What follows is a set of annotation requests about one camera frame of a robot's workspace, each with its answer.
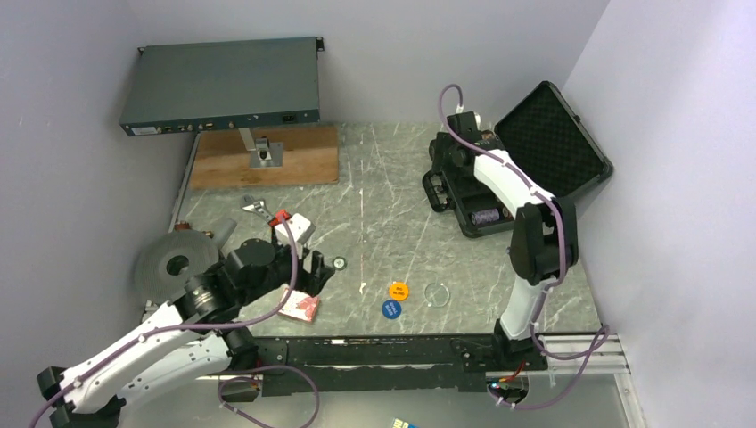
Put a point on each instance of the grey rack server unit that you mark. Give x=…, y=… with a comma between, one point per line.
x=185, y=88

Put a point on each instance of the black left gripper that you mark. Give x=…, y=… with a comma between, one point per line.
x=311, y=282

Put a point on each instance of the grey cylinder part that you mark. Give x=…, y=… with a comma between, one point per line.
x=222, y=231

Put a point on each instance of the orange big blind button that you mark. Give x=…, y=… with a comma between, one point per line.
x=399, y=291

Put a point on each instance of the wooden board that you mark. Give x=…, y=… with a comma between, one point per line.
x=300, y=155

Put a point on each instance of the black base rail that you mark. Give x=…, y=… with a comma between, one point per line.
x=465, y=362

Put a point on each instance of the grey filament spool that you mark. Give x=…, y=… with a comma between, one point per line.
x=163, y=267

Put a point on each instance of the black poker case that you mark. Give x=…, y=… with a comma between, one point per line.
x=544, y=137

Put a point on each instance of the red playing card deck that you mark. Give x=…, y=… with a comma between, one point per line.
x=300, y=306

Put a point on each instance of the green poker chip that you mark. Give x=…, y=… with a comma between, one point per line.
x=339, y=263

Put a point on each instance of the clear dealer button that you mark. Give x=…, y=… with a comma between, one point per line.
x=436, y=295

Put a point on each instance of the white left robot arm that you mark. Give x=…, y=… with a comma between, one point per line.
x=193, y=335

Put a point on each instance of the purple chip stack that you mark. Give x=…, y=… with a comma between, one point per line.
x=484, y=217

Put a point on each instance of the red handled adjustable wrench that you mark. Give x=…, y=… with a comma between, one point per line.
x=258, y=207

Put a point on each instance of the metal stand bracket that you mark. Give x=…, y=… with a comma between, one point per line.
x=265, y=154

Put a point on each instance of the blue small blind button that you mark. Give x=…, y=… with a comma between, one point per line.
x=391, y=309

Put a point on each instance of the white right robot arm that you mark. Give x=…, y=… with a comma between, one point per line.
x=543, y=244

